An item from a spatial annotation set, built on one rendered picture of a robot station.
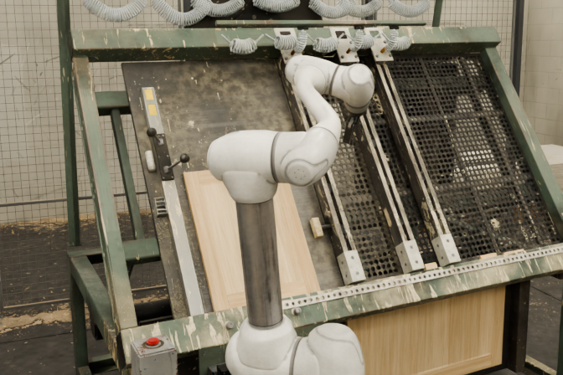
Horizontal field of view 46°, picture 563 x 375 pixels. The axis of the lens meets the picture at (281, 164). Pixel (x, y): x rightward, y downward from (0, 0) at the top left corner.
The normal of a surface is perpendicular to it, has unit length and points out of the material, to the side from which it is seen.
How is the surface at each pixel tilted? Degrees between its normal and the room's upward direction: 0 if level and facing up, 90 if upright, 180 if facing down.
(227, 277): 55
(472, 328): 90
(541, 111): 90
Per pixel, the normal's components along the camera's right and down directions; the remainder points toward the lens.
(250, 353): -0.46, 0.22
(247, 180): -0.22, 0.43
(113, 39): 0.35, -0.44
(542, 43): -0.94, 0.07
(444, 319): 0.43, 0.16
